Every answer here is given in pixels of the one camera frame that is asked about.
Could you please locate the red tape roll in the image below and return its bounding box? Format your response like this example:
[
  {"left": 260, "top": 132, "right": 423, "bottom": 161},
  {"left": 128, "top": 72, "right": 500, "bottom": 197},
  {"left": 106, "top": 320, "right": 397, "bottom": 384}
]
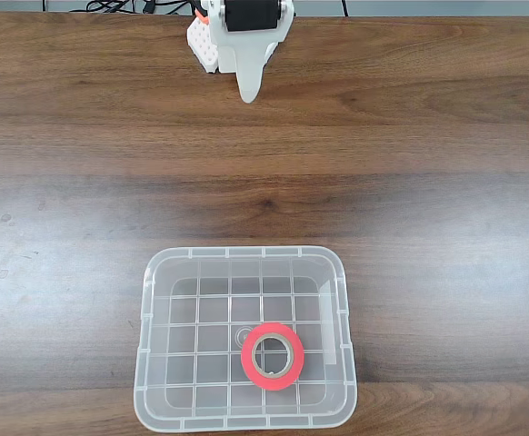
[{"left": 240, "top": 321, "right": 305, "bottom": 392}]

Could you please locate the clear plastic box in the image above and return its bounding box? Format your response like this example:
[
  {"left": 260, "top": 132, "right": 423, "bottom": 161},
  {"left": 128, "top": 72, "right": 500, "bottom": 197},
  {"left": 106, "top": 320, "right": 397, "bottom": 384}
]
[{"left": 132, "top": 244, "right": 359, "bottom": 431}]

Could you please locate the black cable with plug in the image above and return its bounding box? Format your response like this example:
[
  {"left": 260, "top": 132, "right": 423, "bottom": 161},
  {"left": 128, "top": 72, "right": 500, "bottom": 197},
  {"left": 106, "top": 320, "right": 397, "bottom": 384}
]
[{"left": 141, "top": 0, "right": 197, "bottom": 17}]

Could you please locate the tangled black cable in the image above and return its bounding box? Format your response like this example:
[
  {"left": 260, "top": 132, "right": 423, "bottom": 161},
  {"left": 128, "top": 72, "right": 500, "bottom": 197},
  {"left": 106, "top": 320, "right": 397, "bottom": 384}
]
[{"left": 85, "top": 0, "right": 137, "bottom": 14}]

